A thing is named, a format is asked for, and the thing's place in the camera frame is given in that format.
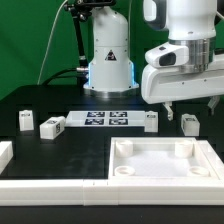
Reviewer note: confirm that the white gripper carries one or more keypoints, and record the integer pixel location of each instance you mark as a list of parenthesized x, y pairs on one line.
[(164, 81)]

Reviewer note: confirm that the white square table top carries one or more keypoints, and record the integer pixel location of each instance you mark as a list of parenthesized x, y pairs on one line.
[(158, 158)]

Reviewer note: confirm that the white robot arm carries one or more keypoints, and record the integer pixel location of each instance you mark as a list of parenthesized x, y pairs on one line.
[(185, 67)]

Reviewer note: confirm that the white right fence piece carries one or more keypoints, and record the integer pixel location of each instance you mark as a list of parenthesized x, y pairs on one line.
[(212, 157)]

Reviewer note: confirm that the white fence piece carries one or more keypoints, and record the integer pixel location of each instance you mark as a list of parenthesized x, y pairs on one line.
[(212, 157), (6, 154)]

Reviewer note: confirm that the white left fence piece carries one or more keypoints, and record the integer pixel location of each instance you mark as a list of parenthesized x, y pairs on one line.
[(6, 154)]

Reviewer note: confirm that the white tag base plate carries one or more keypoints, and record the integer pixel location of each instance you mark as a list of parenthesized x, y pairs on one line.
[(105, 118)]

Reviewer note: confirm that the white front fence wall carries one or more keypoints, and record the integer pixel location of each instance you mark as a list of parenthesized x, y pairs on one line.
[(103, 192)]

